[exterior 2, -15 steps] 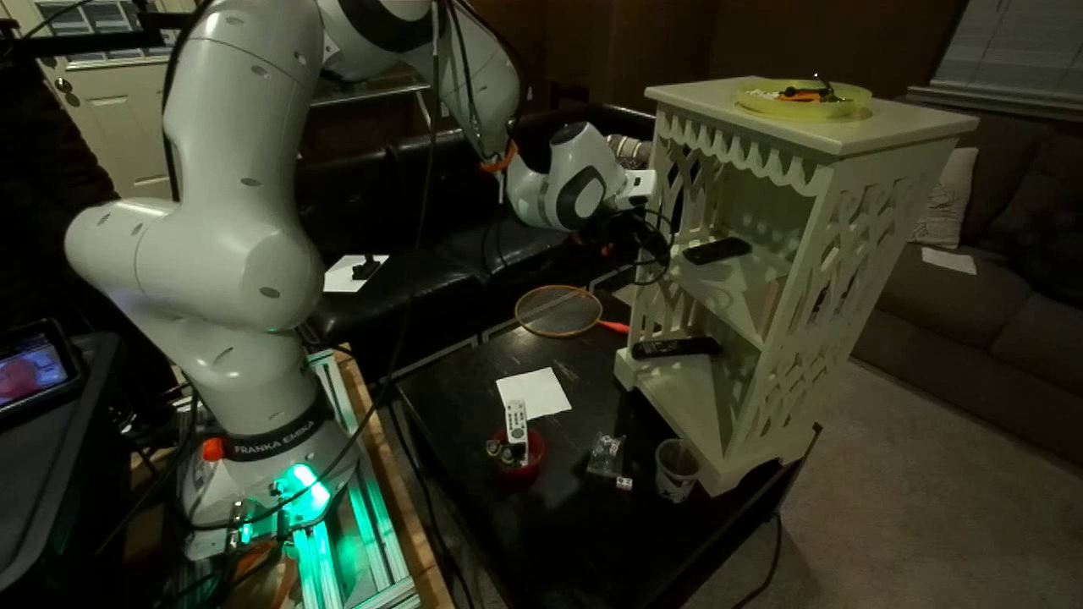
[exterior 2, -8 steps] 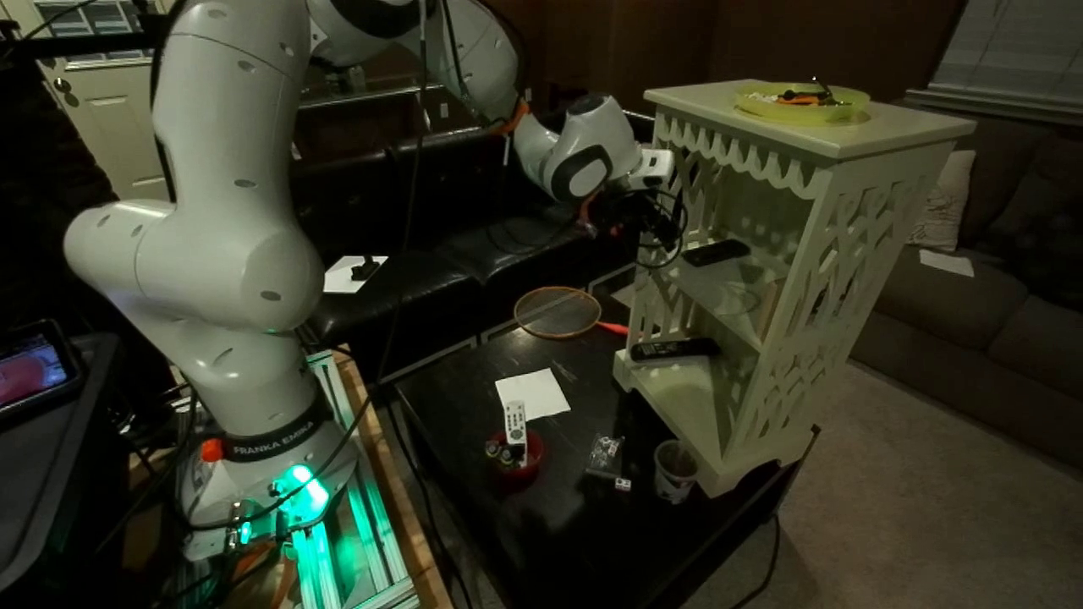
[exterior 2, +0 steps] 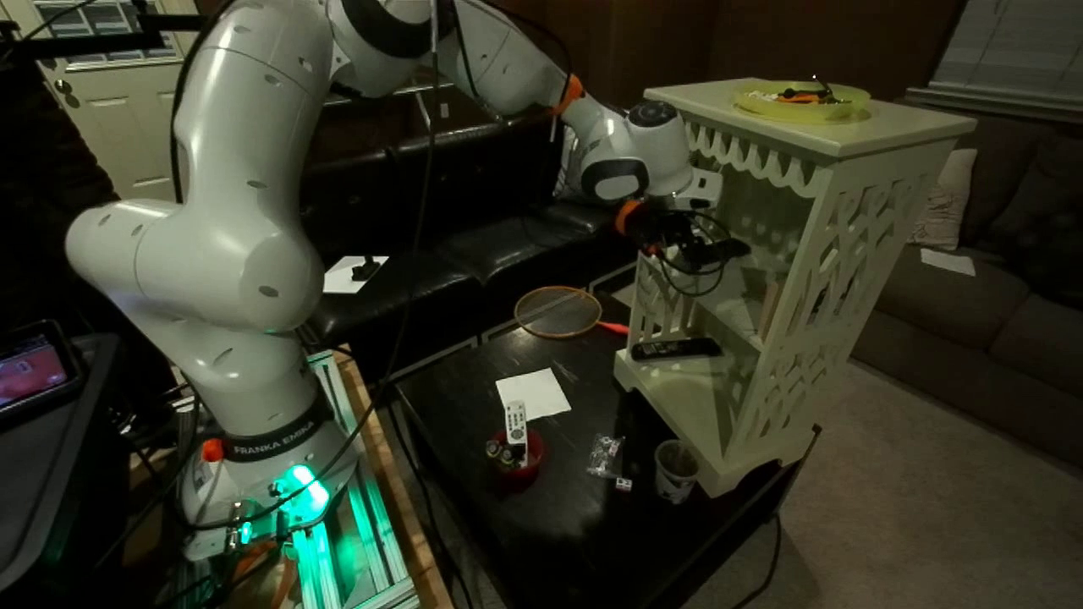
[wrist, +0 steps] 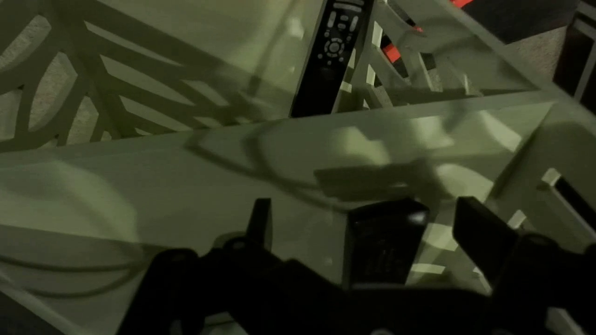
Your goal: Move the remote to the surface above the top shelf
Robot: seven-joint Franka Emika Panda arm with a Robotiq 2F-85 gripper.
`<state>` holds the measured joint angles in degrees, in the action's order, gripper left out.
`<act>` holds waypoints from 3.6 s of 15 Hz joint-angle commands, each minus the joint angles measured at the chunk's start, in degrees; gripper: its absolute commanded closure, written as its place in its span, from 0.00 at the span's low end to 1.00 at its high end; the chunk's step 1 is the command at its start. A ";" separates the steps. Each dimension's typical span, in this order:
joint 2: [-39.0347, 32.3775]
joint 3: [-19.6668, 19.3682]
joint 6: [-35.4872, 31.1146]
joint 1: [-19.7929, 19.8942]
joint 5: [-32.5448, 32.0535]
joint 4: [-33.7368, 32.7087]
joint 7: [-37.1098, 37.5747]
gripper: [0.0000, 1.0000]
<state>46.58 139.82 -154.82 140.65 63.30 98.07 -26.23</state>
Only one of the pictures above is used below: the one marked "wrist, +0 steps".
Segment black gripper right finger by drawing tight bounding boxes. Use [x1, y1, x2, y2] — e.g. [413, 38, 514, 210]
[450, 195, 525, 293]

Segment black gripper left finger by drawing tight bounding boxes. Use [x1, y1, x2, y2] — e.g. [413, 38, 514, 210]
[342, 197, 432, 290]

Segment black remote control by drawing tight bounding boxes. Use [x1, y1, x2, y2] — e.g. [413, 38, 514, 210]
[288, 0, 376, 120]

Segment white lattice shelf unit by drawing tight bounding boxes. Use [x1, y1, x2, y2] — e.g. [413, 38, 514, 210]
[0, 0, 596, 335]

